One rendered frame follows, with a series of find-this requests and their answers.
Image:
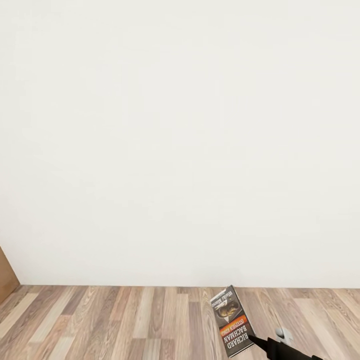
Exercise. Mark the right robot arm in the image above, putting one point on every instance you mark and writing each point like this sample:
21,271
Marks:
280,348

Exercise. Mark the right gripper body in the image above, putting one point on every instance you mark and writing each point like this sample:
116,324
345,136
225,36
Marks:
280,351

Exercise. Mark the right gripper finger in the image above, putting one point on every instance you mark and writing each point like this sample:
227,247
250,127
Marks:
262,343

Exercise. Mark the hardback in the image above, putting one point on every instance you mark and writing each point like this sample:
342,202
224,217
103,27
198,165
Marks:
233,322

